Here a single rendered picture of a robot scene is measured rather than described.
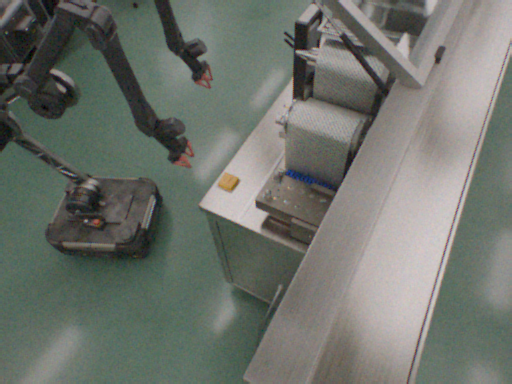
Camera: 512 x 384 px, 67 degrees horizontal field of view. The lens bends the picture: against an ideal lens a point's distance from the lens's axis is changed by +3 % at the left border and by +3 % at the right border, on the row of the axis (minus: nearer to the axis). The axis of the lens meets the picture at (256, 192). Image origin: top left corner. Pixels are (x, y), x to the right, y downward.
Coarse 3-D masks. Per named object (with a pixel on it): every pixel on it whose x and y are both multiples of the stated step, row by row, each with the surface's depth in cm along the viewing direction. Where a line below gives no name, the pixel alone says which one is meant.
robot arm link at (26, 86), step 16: (64, 0) 106; (80, 0) 108; (64, 16) 105; (80, 16) 105; (96, 16) 107; (48, 32) 112; (64, 32) 111; (48, 48) 116; (32, 64) 121; (48, 64) 121; (16, 80) 125; (32, 80) 124; (32, 96) 129
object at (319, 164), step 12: (288, 144) 142; (300, 144) 139; (288, 156) 148; (300, 156) 144; (312, 156) 141; (324, 156) 137; (336, 156) 134; (288, 168) 154; (300, 168) 150; (312, 168) 146; (324, 168) 143; (336, 168) 139; (324, 180) 148; (336, 180) 144
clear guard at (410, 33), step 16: (352, 0) 83; (368, 0) 85; (384, 0) 88; (400, 0) 91; (416, 0) 94; (432, 0) 97; (448, 0) 101; (368, 16) 84; (384, 16) 86; (400, 16) 89; (416, 16) 92; (432, 16) 95; (384, 32) 85; (400, 32) 87; (416, 32) 90; (432, 32) 93; (400, 48) 86; (416, 48) 89; (416, 64) 87
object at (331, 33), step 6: (324, 24) 137; (330, 24) 136; (342, 24) 137; (318, 30) 135; (324, 30) 135; (330, 30) 134; (342, 30) 135; (348, 30) 134; (318, 36) 136; (324, 36) 136; (330, 36) 135; (336, 36) 134; (348, 36) 132; (354, 36) 131; (354, 42) 133; (360, 42) 131
